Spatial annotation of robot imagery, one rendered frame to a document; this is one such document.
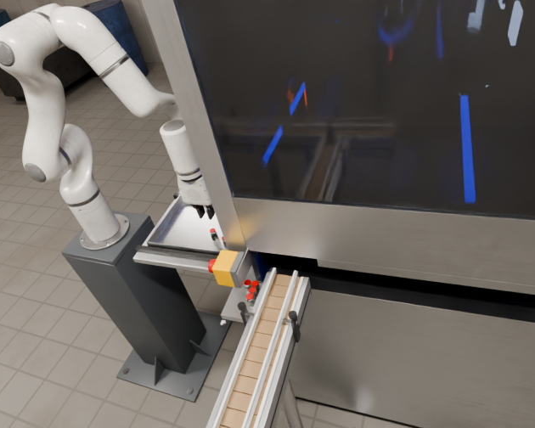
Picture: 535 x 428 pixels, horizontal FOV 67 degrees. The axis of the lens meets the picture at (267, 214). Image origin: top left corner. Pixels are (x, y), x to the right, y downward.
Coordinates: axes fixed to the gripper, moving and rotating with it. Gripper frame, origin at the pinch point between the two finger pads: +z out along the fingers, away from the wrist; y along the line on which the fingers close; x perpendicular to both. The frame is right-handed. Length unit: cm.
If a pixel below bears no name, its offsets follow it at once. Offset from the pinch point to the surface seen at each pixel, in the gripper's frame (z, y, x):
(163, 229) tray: 12.8, -22.0, 1.7
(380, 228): -14, 56, -14
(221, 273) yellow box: -0.7, 15.6, -23.4
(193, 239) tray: 12.9, -8.4, -1.0
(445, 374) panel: 47, 76, -14
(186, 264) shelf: 13.1, -5.7, -12.0
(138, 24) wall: 51, -287, 383
